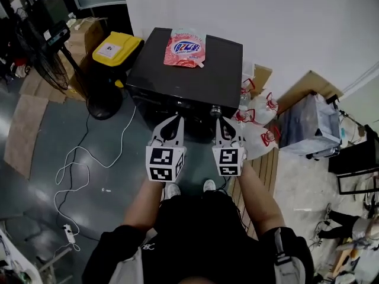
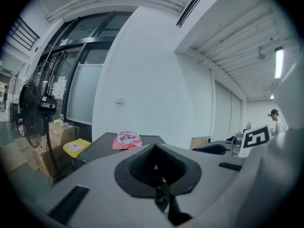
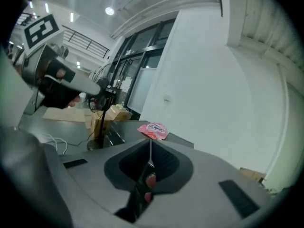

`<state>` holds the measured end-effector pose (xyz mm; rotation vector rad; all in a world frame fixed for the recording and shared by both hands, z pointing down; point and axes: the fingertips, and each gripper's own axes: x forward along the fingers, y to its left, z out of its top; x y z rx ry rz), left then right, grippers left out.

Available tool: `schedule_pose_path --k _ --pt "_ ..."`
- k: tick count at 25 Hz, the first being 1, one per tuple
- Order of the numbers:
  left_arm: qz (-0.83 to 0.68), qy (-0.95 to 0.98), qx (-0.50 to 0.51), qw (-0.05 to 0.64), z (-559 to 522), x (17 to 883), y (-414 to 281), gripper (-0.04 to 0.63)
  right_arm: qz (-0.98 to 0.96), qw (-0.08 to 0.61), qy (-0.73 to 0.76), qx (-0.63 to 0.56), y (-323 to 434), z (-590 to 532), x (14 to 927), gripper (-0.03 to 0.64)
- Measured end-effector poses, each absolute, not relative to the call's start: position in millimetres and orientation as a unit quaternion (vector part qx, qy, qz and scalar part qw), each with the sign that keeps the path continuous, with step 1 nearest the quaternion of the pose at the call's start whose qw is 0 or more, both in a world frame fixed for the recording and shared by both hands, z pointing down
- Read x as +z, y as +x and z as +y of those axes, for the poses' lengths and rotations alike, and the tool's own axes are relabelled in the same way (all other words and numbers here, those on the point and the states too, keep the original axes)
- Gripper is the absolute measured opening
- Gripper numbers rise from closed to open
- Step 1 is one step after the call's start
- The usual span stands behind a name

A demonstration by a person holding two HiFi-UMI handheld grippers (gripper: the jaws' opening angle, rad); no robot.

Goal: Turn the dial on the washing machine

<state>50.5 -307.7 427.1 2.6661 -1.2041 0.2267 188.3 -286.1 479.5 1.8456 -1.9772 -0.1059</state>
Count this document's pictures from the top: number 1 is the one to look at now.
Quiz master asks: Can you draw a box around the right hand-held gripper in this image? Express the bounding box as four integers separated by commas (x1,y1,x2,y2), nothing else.
211,117,248,178

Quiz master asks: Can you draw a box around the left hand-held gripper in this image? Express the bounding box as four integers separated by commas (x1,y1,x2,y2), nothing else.
144,115,187,183

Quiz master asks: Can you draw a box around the black washing machine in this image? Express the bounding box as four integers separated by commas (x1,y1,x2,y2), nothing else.
126,27,244,143

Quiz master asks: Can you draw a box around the person's right forearm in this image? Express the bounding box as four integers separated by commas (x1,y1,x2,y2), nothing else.
236,161,287,238

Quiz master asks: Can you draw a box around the person's left forearm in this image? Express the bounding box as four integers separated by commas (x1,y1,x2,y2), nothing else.
123,179,165,233

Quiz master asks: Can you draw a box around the wooden slat board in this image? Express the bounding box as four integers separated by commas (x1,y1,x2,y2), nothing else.
227,148,280,241

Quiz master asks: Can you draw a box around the person's left white shoe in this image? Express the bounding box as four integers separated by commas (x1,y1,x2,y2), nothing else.
167,182,181,200

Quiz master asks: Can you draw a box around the small open cardboard box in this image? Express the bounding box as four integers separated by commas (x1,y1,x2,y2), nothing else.
242,63,273,97

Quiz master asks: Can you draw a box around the black standing fan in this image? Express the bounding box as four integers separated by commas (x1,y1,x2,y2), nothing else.
14,19,124,121

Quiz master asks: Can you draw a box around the pink detergent pouch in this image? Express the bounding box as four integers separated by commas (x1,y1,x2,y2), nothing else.
163,28,207,69

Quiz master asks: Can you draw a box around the plastic covered bin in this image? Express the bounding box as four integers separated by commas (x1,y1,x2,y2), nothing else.
278,92,344,159

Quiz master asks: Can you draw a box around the large brown cardboard panel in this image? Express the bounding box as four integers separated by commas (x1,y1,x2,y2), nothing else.
277,70,344,115

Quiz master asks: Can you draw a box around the black bin with yellow lid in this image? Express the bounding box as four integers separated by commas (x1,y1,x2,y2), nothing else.
85,31,145,90

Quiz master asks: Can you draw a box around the person's black clothing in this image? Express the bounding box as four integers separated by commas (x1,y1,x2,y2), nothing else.
81,188,314,284

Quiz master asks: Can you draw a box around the large brown cardboard box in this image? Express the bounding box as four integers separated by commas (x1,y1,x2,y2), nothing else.
63,17,109,100

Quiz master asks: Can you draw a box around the black cabinet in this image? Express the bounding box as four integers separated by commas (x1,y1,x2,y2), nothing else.
327,124,379,195

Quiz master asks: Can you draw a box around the white power strip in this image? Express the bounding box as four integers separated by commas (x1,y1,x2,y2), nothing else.
63,224,77,244

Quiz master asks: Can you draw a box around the flat cardboard floor sheet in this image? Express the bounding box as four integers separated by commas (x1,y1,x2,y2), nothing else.
3,95,50,179

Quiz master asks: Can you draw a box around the clothes rack with dark clothes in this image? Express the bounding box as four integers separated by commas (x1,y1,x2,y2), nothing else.
0,10,33,79

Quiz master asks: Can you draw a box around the white table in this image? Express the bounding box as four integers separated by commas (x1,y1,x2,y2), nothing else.
0,228,44,284

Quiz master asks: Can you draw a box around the white power cable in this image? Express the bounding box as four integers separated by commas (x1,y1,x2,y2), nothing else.
53,105,137,253

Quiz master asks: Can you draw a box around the grey shoulder strap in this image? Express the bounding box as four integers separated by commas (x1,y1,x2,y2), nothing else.
272,228,306,284
108,246,146,284

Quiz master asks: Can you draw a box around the grey metal frame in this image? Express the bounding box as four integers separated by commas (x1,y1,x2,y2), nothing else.
35,246,73,283

